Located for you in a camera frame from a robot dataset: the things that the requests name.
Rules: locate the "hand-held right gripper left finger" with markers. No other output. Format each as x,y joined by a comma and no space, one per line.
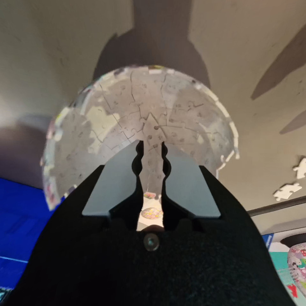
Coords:
112,188

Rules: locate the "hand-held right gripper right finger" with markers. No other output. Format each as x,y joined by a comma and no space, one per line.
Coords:
191,191

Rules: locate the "colourful puzzle ball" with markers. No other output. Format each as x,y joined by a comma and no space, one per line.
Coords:
107,107

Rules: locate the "puzzle instruction leaflet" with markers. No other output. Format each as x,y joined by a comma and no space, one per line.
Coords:
150,212

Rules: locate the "puzzle piece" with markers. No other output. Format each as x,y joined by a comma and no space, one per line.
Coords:
301,168
286,191

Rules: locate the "colourful puzzle box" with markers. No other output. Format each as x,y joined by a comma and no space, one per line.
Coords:
286,267

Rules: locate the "blue plastic bin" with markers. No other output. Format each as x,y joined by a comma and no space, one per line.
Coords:
16,227

